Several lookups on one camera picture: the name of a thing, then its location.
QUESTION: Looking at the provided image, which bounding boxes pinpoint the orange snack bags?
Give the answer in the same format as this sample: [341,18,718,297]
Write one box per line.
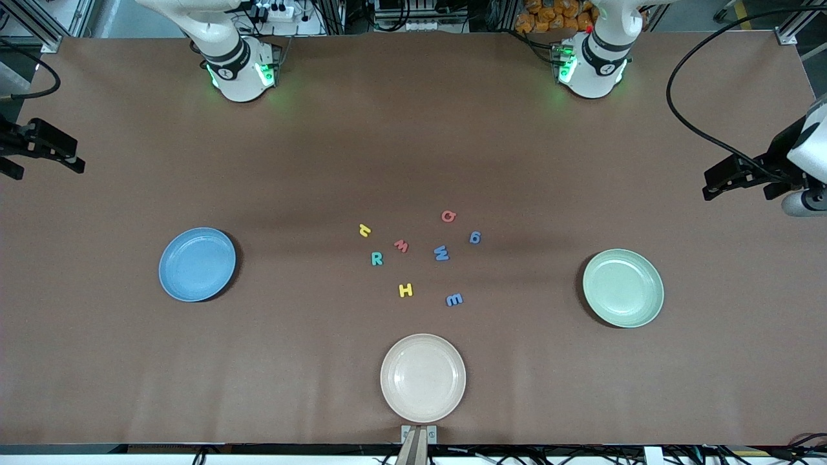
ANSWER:
[515,0,598,34]

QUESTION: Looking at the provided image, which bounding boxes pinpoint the blue plate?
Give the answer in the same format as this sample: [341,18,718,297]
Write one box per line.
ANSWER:
[159,227,237,303]

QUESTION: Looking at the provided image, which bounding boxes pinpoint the green plate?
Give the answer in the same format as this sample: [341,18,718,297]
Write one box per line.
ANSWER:
[582,249,665,329]

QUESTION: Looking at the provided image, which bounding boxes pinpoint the beige plate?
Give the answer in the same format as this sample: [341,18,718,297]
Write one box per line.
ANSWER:
[380,333,467,424]

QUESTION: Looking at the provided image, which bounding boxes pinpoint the aluminium frame profile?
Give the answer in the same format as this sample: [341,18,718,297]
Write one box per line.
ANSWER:
[775,0,827,46]
[0,0,63,54]

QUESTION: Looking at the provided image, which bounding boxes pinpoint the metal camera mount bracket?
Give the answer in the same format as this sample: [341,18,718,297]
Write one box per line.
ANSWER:
[395,425,437,465]

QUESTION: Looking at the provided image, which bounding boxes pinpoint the white power strip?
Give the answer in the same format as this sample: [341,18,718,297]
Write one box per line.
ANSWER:
[249,2,297,23]

